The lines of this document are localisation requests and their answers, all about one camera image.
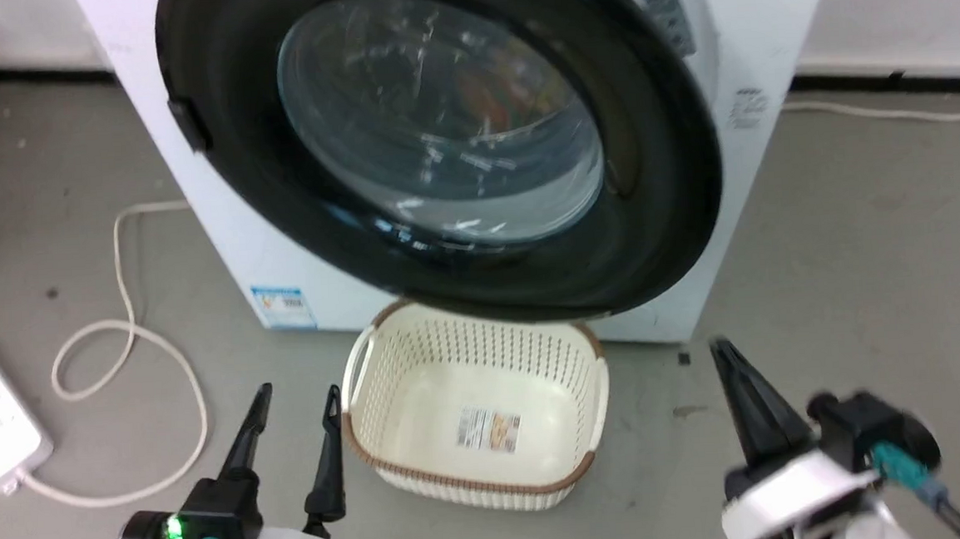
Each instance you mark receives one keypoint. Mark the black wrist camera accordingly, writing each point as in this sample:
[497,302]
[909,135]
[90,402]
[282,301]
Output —
[212,519]
[873,429]

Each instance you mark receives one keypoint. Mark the white front-load washing machine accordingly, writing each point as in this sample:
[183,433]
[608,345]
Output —
[219,227]

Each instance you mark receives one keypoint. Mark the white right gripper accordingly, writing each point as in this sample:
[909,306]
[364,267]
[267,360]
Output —
[786,497]

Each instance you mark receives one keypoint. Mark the cream perforated laundry basket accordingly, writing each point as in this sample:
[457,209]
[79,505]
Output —
[422,406]

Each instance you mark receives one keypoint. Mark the black round washer door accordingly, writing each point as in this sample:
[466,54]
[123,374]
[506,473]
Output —
[651,209]

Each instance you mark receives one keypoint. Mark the grey warning label sticker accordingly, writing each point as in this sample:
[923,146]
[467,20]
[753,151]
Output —
[666,16]

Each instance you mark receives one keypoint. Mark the blue energy label sticker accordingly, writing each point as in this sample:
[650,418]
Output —
[283,306]

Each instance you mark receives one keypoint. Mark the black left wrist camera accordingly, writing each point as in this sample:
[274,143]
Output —
[212,519]

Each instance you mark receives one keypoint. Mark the barcode label sticker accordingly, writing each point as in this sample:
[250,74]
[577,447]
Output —
[488,430]

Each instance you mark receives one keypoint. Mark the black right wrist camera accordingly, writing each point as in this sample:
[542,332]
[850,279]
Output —
[873,429]

